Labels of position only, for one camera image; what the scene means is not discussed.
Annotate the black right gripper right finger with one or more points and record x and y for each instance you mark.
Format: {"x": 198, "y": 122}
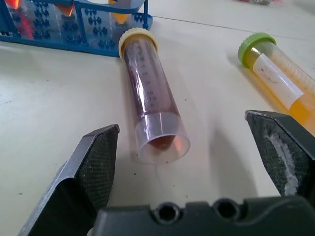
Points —
{"x": 283, "y": 150}

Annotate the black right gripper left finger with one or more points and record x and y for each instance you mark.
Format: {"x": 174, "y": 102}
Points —
{"x": 81, "y": 177}

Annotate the green-capped tube, yellow liquid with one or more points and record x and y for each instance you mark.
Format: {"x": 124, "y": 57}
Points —
{"x": 278, "y": 76}

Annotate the yellow-capped tube, dark red liquid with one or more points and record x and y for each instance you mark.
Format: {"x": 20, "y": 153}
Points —
{"x": 150, "y": 98}

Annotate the blue tube rack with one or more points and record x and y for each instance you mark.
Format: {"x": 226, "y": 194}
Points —
{"x": 73, "y": 27}

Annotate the orange liquid tube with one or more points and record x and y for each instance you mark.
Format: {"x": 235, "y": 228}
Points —
{"x": 65, "y": 11}

